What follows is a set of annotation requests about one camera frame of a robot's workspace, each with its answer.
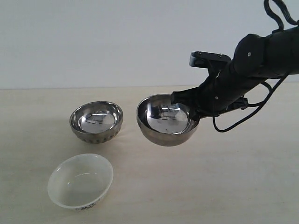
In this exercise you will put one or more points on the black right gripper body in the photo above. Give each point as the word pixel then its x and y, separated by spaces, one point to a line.
pixel 222 88

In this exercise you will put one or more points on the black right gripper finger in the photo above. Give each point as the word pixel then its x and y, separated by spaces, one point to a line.
pixel 188 97
pixel 192 112

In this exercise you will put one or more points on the smooth stainless steel bowl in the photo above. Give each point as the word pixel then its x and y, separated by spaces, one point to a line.
pixel 164 123

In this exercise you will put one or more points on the ribbed stainless steel bowl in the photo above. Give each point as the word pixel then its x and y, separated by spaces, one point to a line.
pixel 96 122

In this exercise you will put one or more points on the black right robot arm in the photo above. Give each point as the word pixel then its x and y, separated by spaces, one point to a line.
pixel 255 60

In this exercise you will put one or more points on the white ceramic bowl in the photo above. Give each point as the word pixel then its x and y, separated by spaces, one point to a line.
pixel 80 182

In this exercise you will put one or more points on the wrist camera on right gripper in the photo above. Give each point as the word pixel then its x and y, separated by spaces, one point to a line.
pixel 207 60

